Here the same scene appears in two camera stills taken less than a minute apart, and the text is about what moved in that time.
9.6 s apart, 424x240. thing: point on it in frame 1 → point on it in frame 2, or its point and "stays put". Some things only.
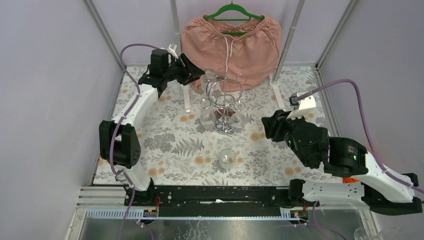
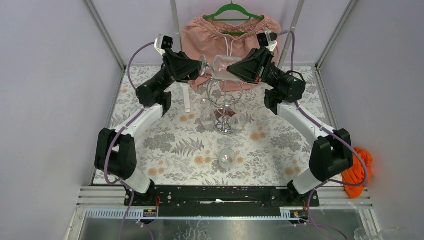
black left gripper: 184,71 stays put
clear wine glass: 227,158 stays put
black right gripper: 272,125 → 254,67
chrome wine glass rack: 224,93 stays put
